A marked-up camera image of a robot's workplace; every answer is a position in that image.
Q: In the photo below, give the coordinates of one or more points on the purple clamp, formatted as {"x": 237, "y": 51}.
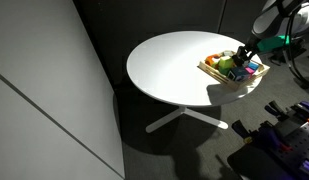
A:
{"x": 304, "y": 108}
{"x": 270, "y": 138}

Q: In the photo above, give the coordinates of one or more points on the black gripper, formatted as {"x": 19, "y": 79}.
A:
{"x": 252, "y": 42}

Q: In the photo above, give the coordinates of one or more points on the blue foam cube with 4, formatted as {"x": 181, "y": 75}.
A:
{"x": 239, "y": 74}

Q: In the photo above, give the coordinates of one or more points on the small blue foam cube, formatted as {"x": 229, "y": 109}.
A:
{"x": 253, "y": 65}

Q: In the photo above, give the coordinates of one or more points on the pink foam cube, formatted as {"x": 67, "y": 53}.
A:
{"x": 249, "y": 70}

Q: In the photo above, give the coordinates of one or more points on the orange foam piece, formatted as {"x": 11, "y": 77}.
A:
{"x": 211, "y": 60}

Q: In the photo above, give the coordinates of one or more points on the wooden box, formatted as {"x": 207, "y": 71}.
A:
{"x": 227, "y": 80}

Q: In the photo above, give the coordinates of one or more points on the white table base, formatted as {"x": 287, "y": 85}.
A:
{"x": 184, "y": 118}

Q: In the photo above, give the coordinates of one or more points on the grey foam cube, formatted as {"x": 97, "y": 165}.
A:
{"x": 228, "y": 53}

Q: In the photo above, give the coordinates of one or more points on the light green foam cube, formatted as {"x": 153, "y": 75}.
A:
{"x": 226, "y": 62}

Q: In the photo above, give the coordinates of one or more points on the white round table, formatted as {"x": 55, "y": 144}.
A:
{"x": 174, "y": 63}

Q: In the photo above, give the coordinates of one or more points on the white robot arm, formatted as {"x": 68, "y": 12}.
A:
{"x": 280, "y": 16}

